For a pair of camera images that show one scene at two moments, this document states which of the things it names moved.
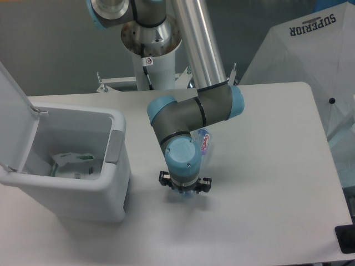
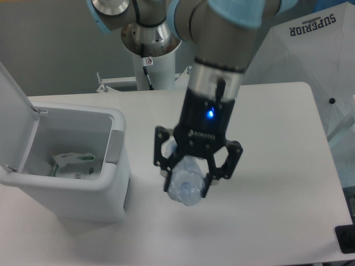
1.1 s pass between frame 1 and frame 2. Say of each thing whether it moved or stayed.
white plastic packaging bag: stayed
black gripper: moved
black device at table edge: stayed
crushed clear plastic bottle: moved
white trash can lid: stayed
